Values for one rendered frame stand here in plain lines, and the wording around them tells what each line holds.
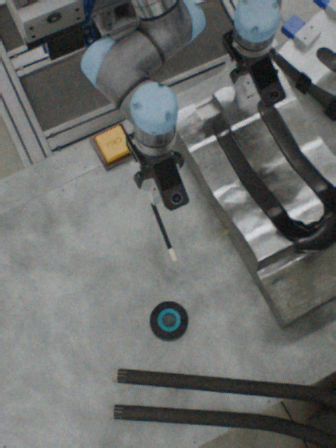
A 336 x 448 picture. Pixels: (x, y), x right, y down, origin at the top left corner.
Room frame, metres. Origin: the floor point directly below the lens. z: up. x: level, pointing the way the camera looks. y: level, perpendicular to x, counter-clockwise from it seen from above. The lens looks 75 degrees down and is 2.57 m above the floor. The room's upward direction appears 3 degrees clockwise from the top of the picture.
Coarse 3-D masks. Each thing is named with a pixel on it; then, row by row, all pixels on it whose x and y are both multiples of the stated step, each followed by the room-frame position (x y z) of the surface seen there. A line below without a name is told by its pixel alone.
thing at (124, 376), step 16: (144, 384) 0.16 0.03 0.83; (160, 384) 0.16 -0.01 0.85; (176, 384) 0.17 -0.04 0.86; (192, 384) 0.17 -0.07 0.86; (208, 384) 0.17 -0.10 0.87; (224, 384) 0.17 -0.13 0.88; (240, 384) 0.17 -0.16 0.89; (256, 384) 0.17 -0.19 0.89; (272, 384) 0.17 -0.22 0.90; (288, 384) 0.17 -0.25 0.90
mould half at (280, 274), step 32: (224, 96) 0.78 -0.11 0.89; (256, 96) 0.78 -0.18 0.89; (288, 96) 0.79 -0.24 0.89; (192, 128) 0.70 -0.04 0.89; (256, 128) 0.71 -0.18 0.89; (288, 128) 0.71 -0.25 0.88; (192, 160) 0.64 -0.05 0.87; (224, 160) 0.63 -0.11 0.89; (256, 160) 0.64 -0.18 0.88; (320, 160) 0.64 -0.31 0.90; (224, 192) 0.56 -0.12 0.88; (288, 192) 0.56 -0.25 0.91; (224, 224) 0.51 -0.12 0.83; (256, 224) 0.49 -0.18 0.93; (256, 256) 0.42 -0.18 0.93; (288, 256) 0.44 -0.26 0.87; (320, 256) 0.44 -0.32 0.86; (288, 288) 0.37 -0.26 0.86; (320, 288) 0.38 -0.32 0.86; (288, 320) 0.31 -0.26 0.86
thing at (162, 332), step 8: (160, 304) 0.33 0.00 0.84; (168, 304) 0.33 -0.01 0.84; (176, 304) 0.33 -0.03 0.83; (152, 312) 0.31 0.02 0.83; (160, 312) 0.31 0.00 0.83; (168, 312) 0.31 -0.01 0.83; (176, 312) 0.31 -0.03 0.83; (184, 312) 0.32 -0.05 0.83; (152, 320) 0.29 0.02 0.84; (160, 320) 0.30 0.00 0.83; (176, 320) 0.30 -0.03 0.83; (184, 320) 0.30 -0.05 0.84; (152, 328) 0.28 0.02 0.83; (160, 328) 0.28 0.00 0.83; (168, 328) 0.28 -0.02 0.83; (176, 328) 0.28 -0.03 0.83; (184, 328) 0.28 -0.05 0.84; (160, 336) 0.26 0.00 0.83; (168, 336) 0.26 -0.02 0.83; (176, 336) 0.26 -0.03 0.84
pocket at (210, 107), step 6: (216, 96) 0.78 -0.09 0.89; (204, 102) 0.77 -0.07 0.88; (210, 102) 0.77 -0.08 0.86; (216, 102) 0.77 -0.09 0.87; (198, 108) 0.76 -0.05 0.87; (204, 108) 0.76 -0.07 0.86; (210, 108) 0.76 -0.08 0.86; (216, 108) 0.76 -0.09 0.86; (222, 108) 0.75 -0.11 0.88; (198, 114) 0.74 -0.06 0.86; (204, 114) 0.75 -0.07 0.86; (210, 114) 0.75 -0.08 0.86; (216, 114) 0.75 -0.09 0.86; (204, 120) 0.74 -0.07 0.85
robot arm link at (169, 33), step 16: (144, 0) 0.73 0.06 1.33; (160, 0) 0.74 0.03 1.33; (176, 0) 0.75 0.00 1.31; (192, 0) 0.77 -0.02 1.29; (144, 16) 0.72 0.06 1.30; (160, 16) 0.72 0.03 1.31; (176, 16) 0.73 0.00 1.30; (192, 16) 0.74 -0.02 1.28; (144, 32) 0.70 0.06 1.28; (160, 32) 0.70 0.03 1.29; (176, 32) 0.71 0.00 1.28; (192, 32) 0.72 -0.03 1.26; (160, 48) 0.68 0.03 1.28; (176, 48) 0.69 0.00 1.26
